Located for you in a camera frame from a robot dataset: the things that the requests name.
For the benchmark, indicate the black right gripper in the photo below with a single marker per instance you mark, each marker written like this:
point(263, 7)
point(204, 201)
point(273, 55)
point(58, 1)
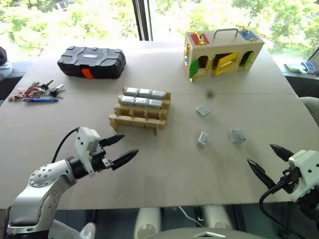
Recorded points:
point(289, 180)

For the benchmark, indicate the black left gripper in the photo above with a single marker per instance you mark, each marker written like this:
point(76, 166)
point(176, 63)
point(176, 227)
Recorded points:
point(99, 159)

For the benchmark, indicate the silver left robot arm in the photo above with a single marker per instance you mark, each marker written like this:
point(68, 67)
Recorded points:
point(37, 189)

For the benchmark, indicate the wooden slotted rack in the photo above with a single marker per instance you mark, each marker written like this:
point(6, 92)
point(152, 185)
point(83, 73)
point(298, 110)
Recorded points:
point(139, 120)

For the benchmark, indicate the blue and white box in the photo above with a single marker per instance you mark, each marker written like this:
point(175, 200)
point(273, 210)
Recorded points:
point(309, 67)

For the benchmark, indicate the wooden lock activity box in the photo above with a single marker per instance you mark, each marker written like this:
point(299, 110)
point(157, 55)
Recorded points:
point(224, 49)

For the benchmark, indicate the grey chair back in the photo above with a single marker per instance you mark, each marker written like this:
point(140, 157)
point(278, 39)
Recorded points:
point(311, 109)

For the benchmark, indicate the silver metal block middle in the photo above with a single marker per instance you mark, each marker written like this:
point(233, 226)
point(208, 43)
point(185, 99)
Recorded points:
point(203, 139)

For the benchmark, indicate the white robot leg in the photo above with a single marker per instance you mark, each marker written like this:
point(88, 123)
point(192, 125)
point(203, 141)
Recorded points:
point(147, 221)
point(216, 216)

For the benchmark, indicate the blue pen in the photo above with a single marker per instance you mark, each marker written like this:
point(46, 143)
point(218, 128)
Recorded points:
point(41, 100)

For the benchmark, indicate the black case with orange latch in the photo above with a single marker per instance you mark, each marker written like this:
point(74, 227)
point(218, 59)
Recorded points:
point(92, 61)

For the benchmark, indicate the grey robot torso shell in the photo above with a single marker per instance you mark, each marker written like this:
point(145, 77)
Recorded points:
point(211, 234)

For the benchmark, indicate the black-headed key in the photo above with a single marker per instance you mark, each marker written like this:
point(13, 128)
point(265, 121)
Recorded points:
point(46, 85)

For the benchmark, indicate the green book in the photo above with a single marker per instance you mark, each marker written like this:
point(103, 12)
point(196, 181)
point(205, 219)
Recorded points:
point(294, 67)

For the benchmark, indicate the key bunch with red tags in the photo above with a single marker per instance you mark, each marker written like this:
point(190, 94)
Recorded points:
point(27, 92)

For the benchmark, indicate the person in white shirt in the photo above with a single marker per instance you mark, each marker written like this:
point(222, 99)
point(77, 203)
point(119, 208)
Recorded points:
point(5, 69)

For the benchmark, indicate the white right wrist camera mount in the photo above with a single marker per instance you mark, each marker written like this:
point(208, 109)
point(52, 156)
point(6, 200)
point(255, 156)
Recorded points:
point(305, 169)

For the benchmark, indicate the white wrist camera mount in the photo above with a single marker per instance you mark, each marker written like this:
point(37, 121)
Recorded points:
point(305, 169)
point(86, 139)

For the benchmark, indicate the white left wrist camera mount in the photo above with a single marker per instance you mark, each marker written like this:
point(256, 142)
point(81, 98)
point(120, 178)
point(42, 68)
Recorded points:
point(86, 139)

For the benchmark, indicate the black window frame post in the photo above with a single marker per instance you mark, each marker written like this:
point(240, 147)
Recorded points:
point(142, 20)

